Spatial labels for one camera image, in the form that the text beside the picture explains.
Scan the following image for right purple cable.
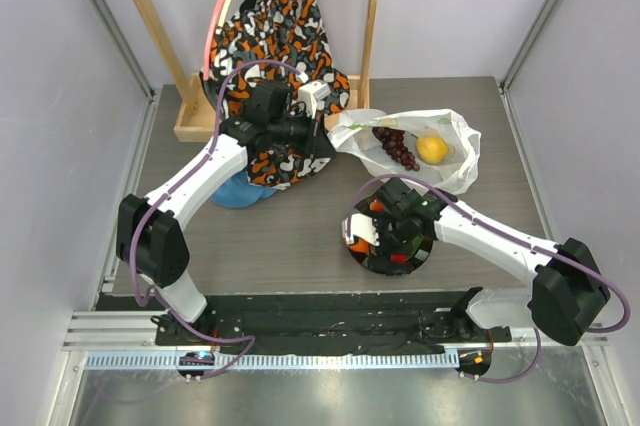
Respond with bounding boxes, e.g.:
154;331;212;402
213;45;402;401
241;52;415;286
340;175;631;385

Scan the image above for white slotted cable duct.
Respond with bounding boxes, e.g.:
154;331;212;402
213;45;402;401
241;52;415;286
84;350;459;371

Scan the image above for wooden hanger rack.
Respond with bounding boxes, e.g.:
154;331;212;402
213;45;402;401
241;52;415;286
132;0;378;142

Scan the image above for white plastic bag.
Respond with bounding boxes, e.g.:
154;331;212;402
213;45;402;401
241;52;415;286
329;109;481;195

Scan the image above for pink and cream hanger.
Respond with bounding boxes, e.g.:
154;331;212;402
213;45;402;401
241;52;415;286
200;0;284;82

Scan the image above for yellow fake pear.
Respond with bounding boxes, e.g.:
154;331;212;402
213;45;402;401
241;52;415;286
415;136;449;165

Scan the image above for red lychee fruit bunch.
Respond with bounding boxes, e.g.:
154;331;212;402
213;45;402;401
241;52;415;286
369;199;385;212

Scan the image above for blue cloth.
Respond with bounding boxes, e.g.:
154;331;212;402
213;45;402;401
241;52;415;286
210;171;276;209

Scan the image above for fake orange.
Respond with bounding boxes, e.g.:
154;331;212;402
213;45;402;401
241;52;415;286
348;238;370;254

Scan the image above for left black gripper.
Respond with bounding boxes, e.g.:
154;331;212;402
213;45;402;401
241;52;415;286
269;107;337;159

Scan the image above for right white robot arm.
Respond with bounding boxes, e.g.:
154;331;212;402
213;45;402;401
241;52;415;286
369;179;611;346

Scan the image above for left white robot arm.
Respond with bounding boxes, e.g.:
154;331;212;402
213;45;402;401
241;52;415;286
116;80;335;345

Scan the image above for striped rim ceramic plate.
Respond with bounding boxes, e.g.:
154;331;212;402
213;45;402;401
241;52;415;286
342;192;435;277

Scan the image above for camouflage patterned cloth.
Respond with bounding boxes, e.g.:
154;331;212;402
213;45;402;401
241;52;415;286
199;0;351;191

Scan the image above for purple cable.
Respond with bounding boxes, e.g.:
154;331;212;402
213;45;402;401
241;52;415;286
128;59;309;380
340;175;631;385

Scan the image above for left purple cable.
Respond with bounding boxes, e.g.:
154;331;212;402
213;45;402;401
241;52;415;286
128;59;309;380

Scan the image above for red fake apple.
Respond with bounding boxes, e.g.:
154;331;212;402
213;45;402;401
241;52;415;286
390;253;408;264

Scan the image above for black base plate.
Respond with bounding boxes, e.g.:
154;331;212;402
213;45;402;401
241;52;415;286
97;290;514;355

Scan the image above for purple fake grapes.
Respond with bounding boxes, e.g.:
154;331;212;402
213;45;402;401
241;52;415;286
372;127;420;171

